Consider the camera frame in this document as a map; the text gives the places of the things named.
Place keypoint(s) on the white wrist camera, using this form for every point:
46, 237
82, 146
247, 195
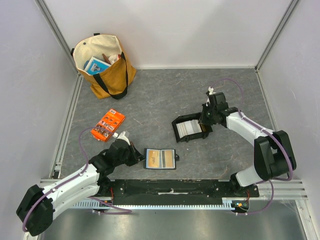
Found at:
122, 136
210, 91

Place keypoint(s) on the grey slotted cable duct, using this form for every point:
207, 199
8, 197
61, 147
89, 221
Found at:
93, 204

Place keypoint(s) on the black leather card holder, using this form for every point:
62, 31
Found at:
177, 158

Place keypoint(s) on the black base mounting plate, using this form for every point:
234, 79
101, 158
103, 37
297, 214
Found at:
211, 187

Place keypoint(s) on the white credit card stack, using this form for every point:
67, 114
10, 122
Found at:
189, 127

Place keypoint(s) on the black plastic card tray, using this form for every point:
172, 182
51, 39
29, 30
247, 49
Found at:
206, 130

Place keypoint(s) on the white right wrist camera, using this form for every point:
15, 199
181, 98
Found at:
210, 91

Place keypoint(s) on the orange printed box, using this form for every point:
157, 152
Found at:
108, 125

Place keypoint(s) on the tan credit card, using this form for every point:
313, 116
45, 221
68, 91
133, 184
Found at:
153, 159
168, 159

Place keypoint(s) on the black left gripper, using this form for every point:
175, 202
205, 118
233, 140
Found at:
136, 156

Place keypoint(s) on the blue book in bag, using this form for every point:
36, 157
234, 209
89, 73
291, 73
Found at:
95, 66

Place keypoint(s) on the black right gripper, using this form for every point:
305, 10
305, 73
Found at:
205, 115

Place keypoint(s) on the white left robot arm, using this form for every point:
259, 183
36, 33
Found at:
41, 205

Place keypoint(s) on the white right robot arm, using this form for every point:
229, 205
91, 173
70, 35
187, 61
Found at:
273, 157

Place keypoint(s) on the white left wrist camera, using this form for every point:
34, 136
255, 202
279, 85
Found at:
122, 136

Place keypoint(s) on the mustard tote bag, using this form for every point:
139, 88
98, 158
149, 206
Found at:
115, 80

